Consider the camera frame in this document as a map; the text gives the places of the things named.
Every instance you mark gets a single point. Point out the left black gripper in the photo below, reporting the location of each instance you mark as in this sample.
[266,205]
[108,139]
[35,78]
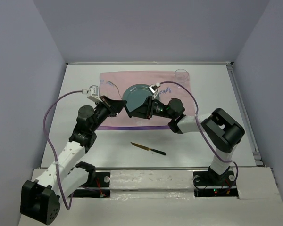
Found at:
[112,107]

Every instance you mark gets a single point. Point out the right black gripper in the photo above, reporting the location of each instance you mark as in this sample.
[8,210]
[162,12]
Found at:
[145,110]

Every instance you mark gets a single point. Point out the teal ceramic plate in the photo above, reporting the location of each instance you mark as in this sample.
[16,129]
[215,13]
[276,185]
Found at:
[136,95]

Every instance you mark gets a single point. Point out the gold knife black handle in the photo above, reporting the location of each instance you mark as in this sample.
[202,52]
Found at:
[148,149]

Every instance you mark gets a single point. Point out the pink cloth placemat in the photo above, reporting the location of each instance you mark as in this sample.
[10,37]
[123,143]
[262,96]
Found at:
[169,89]

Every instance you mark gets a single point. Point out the clear drinking glass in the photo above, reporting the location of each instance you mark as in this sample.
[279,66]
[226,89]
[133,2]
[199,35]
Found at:
[181,75]

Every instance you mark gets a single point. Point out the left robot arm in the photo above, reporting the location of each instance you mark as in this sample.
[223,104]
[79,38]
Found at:
[42,198]

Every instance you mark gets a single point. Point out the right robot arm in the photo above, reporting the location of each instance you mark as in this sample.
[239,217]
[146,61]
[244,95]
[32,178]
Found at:
[218,129]

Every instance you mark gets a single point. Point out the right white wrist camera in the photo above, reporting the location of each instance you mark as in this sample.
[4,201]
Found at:
[154,89]

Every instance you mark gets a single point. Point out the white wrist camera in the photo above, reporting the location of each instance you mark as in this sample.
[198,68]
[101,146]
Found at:
[93,93]
[154,89]

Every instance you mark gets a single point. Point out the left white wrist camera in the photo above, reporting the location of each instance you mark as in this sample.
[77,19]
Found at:
[93,93]

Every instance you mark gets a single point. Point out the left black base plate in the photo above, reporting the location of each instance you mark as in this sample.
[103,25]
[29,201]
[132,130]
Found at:
[97,187]

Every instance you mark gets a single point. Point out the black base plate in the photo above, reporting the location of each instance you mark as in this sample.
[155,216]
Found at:
[205,187]
[97,187]

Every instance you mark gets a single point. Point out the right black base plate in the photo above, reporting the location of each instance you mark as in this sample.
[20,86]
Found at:
[205,187]

